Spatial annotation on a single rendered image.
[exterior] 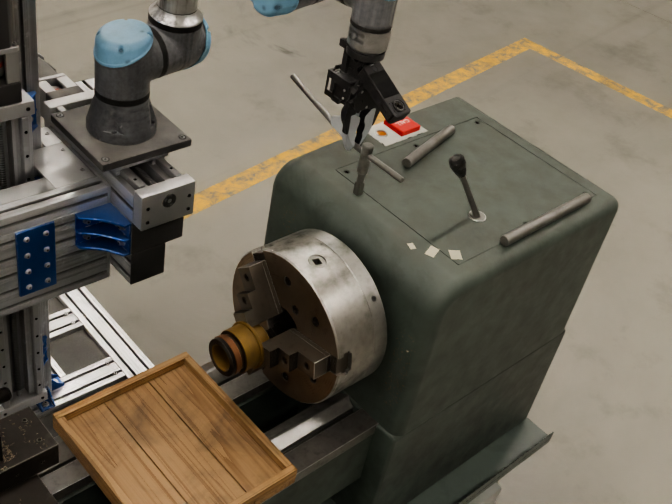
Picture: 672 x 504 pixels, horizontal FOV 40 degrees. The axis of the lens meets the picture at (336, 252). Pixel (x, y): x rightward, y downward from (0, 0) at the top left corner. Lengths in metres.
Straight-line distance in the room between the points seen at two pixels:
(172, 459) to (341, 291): 0.45
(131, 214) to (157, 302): 1.35
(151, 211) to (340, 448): 0.64
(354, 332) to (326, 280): 0.11
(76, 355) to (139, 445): 1.12
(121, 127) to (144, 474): 0.73
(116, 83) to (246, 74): 2.83
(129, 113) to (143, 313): 1.41
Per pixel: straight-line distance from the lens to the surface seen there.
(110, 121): 2.01
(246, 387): 1.91
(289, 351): 1.65
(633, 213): 4.48
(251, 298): 1.68
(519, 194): 1.94
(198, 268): 3.49
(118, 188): 2.03
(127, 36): 1.96
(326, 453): 1.83
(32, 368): 2.50
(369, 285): 1.67
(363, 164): 1.75
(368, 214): 1.76
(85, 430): 1.80
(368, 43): 1.64
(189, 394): 1.86
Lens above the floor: 2.28
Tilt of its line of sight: 38 degrees down
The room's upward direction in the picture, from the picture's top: 12 degrees clockwise
